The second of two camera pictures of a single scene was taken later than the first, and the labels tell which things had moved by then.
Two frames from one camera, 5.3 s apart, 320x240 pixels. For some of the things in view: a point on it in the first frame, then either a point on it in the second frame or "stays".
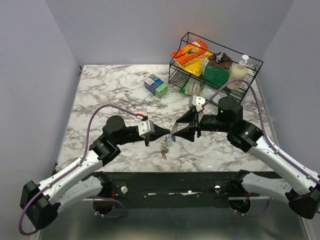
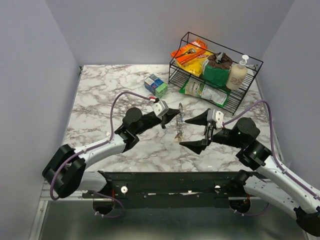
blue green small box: x=156 y=86 stays
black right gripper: x=191 y=117 -> x=197 y=146
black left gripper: x=159 y=132 -> x=167 y=118
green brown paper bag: x=216 y=69 stays
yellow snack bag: x=195 y=66 stays
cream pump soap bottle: x=238 y=71 stays
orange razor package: x=190 y=51 stays
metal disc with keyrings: x=166 y=143 -> x=179 y=128
